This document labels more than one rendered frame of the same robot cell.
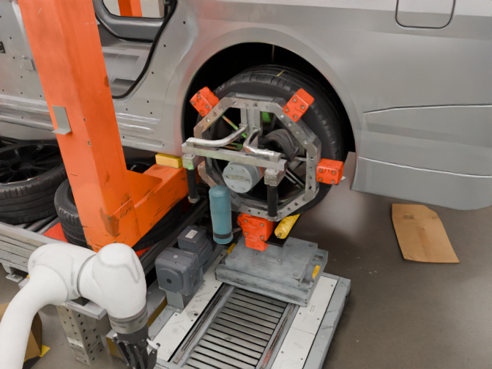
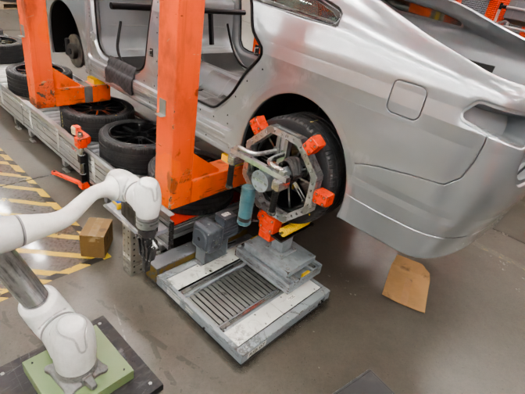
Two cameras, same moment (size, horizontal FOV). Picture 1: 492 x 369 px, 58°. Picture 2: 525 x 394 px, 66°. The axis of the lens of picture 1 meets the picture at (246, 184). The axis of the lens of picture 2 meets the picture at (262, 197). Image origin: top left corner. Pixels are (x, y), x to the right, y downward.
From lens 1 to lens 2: 0.67 m
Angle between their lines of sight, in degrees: 11
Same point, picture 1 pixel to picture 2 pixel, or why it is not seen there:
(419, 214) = (414, 270)
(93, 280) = (133, 191)
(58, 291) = (114, 191)
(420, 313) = (371, 333)
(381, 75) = (371, 140)
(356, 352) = (308, 338)
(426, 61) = (400, 139)
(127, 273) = (150, 193)
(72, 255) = (129, 177)
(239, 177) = (261, 180)
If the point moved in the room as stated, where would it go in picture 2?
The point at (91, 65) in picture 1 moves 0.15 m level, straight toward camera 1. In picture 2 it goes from (189, 80) to (185, 87)
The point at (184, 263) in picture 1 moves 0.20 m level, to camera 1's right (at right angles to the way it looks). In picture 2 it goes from (212, 230) to (241, 239)
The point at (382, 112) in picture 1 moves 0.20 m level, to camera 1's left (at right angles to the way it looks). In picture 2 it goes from (366, 166) to (328, 156)
